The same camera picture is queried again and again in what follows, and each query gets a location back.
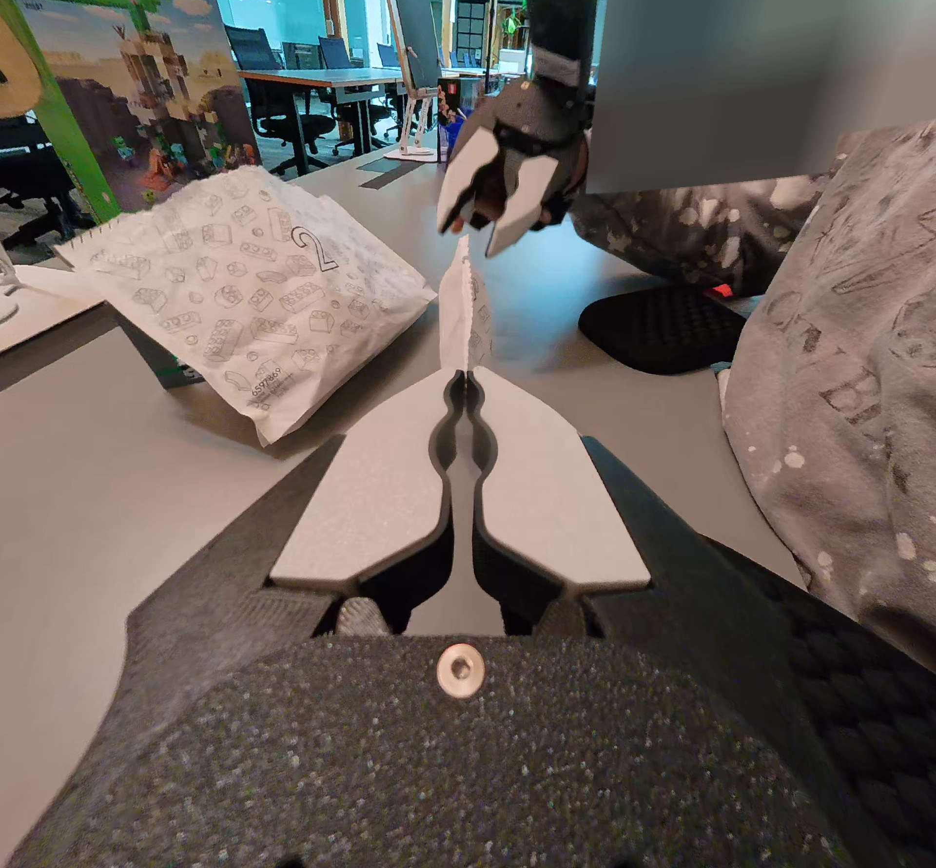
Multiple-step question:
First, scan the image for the white stand with wooden board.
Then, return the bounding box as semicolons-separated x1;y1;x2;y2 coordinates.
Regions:
0;5;105;355

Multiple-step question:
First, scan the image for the small white printed paper bag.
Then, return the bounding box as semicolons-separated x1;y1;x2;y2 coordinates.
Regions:
437;235;495;381

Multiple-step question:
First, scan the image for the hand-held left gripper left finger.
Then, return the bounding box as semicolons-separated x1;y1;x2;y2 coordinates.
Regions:
269;367;465;637

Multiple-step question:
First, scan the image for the green lego set box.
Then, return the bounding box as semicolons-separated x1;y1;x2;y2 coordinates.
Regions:
0;0;262;227

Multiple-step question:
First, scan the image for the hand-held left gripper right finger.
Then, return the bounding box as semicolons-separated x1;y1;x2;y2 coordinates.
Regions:
468;368;653;637

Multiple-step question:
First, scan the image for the white stand with black board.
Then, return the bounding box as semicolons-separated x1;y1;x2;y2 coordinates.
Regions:
382;0;449;161

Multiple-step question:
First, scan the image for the small dark red-label box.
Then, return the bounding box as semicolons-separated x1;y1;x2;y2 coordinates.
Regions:
437;75;489;164

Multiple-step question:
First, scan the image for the person's right forearm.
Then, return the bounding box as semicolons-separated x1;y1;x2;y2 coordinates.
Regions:
570;172;842;299

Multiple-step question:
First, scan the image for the grey splattered hoodie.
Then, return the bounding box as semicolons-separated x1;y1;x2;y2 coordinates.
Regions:
720;122;936;651

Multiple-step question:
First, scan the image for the wooden-edged office desk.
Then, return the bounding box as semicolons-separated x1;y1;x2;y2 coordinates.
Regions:
237;66;440;161

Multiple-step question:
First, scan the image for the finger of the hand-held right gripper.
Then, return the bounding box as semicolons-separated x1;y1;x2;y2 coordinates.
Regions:
484;155;560;259
436;130;503;236

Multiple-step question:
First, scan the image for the black mesh armrest pad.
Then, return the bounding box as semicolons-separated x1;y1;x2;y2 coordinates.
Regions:
578;285;748;376
702;539;936;868

